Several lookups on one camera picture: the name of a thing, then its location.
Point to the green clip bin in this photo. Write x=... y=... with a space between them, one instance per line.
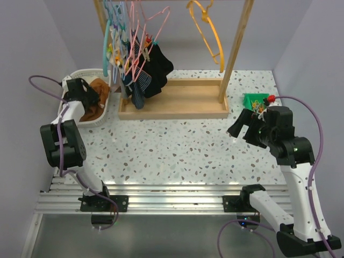
x=248 y=97

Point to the striped navy underwear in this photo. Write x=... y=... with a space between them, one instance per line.
x=137 y=89

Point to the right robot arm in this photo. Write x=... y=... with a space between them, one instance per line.
x=305 y=232

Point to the pink wire hanger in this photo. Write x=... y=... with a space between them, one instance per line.
x=144 y=30

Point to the brown underwear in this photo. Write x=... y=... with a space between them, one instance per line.
x=93 y=113

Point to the mauve cream underwear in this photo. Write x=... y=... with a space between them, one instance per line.
x=116 y=59

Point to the white laundry basket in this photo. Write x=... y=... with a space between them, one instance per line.
x=89 y=75

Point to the black underwear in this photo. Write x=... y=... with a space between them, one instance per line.
x=158 y=68

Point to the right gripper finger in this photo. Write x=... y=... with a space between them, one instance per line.
x=243 y=119
x=252 y=134

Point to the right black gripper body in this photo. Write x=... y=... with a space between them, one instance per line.
x=265 y=133

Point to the blue wire hanger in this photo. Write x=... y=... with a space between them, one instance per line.
x=116 y=14

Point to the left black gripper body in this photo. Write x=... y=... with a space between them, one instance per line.
x=91 y=95

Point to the teal plastic hanger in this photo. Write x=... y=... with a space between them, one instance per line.
x=105 y=49

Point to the yellow plastic hanger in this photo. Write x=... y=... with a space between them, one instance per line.
x=200 y=15

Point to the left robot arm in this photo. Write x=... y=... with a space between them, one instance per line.
x=65 y=149

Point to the brown cloth in basket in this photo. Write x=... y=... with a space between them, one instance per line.
x=103 y=89

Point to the wooden clothes rack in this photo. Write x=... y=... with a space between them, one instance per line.
x=192 y=98

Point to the aluminium mounting rail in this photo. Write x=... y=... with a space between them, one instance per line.
x=190 y=192

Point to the colourful clips in bin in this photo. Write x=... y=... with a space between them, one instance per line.
x=257 y=106

